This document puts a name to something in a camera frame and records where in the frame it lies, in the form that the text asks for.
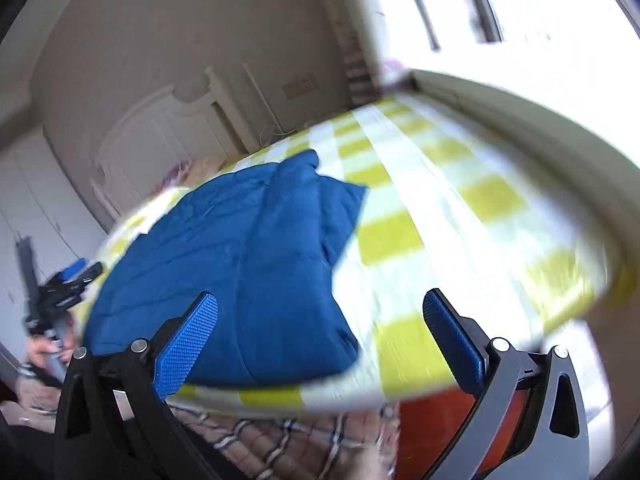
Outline yellow checked bed sheet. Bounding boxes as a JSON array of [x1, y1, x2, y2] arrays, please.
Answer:
[[92, 97, 626, 418]]

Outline striped printed curtain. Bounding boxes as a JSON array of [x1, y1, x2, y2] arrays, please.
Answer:
[[342, 45, 381, 106]]

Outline white wooden headboard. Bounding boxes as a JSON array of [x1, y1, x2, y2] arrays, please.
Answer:
[[90, 64, 261, 221]]

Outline wall switch and socket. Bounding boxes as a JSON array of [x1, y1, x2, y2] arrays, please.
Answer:
[[281, 74, 318, 98]]

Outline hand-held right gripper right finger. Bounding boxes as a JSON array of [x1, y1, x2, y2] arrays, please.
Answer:
[[422, 287, 590, 480]]

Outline orange box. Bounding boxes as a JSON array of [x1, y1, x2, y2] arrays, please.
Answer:
[[395, 387, 531, 480]]

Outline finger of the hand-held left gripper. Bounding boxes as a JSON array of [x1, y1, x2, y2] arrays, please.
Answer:
[[74, 261, 105, 288], [51, 258, 89, 283]]

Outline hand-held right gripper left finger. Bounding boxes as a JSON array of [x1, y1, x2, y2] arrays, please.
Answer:
[[52, 290, 247, 480]]

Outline plaid pants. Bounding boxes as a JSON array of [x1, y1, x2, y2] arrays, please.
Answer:
[[0, 385, 401, 480]]

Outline window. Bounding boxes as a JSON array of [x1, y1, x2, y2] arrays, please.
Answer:
[[350, 0, 640, 56]]

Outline person's left hand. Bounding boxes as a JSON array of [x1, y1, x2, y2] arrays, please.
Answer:
[[25, 334, 76, 373]]

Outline beige pillow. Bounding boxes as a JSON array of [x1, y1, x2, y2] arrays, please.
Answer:
[[157, 152, 233, 193]]

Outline blue padded jacket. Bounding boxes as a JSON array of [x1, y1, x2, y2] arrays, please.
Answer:
[[82, 149, 369, 388]]

